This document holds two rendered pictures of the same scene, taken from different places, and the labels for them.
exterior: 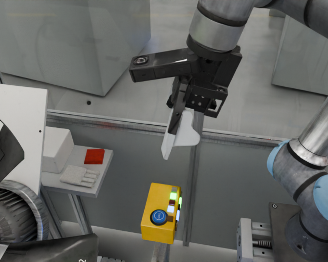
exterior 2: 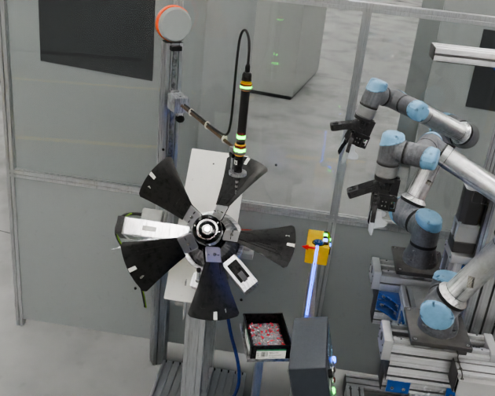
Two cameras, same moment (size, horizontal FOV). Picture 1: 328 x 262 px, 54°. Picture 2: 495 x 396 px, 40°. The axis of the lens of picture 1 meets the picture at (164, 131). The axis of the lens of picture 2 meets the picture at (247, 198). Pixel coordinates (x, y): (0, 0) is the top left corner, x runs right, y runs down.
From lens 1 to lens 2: 2.22 m
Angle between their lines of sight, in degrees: 20
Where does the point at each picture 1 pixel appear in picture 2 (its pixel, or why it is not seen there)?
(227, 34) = (371, 112)
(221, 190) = (350, 281)
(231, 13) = (372, 105)
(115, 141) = (260, 225)
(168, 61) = (347, 122)
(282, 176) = (397, 214)
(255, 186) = not seen: hidden behind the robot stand
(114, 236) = (228, 361)
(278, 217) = (397, 251)
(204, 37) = (362, 113)
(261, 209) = not seen: hidden behind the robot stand
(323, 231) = (422, 240)
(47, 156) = not seen: hidden behind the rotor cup
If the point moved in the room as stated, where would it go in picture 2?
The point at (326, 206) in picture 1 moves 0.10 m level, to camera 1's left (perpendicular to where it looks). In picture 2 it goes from (421, 219) to (398, 218)
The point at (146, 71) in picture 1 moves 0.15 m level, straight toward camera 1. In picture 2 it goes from (338, 126) to (347, 139)
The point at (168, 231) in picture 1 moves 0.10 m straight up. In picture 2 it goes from (325, 250) to (328, 229)
